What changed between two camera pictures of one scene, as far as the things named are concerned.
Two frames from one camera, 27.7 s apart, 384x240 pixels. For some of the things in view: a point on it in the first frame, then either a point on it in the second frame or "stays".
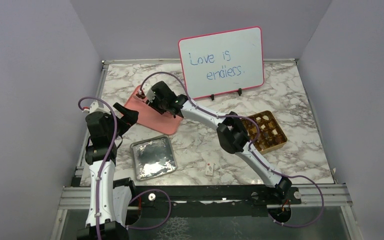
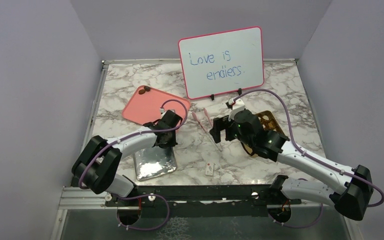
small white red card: [209, 169] stays
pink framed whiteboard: [215, 64] stays
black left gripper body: [125, 122] -> [171, 140]
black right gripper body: [160, 106] -> [231, 130]
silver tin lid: [153, 157] stays
